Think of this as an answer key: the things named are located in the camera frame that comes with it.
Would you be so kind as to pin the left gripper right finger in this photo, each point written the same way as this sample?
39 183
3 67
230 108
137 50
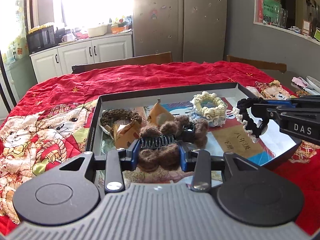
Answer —
198 161

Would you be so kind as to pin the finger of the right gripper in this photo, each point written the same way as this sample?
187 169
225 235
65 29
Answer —
263 110
278 102

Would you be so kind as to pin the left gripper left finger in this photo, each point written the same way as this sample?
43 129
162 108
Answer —
117 161

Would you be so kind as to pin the black white-trimmed scrunchie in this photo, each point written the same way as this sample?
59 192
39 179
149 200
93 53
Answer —
249 126

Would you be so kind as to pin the brown fuzzy claw clip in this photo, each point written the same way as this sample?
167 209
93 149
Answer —
181 128
155 152

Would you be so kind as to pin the cream knitted scrunchie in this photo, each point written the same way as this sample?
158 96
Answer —
209 105

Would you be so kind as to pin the light blue knitted scrunchie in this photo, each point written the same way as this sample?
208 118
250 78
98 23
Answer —
216 122

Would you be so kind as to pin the brown braided scrunchie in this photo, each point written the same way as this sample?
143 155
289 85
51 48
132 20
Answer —
109 117

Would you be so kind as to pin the brown pyramid paper packet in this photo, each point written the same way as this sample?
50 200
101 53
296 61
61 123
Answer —
158 115

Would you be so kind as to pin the wooden bead trivet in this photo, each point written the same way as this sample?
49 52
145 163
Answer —
301 93

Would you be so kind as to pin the pink scalloped paper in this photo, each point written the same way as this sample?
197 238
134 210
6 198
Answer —
301 82

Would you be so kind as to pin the grey ceramic plate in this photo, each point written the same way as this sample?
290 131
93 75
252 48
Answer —
314 83

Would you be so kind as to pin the black shallow cardboard box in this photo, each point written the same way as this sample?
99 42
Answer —
284 146

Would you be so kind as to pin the red quilted bear blanket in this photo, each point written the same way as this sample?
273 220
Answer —
50 126

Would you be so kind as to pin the green paper sign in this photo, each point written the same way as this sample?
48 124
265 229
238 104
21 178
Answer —
270 11

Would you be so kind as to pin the dark wooden chair back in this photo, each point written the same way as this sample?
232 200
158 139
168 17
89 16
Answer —
161 58

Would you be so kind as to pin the white kitchen cabinet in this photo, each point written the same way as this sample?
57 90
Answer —
59 60

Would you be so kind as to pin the steel double-door refrigerator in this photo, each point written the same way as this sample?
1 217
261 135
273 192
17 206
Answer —
192 30

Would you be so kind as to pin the orange bowl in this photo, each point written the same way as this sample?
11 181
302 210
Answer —
116 29

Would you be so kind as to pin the beige plastic basin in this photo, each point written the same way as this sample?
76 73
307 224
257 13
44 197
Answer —
98 30

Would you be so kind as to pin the white mug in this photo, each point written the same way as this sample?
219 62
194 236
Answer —
66 38

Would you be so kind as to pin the black microwave oven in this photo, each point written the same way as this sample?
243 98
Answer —
41 39

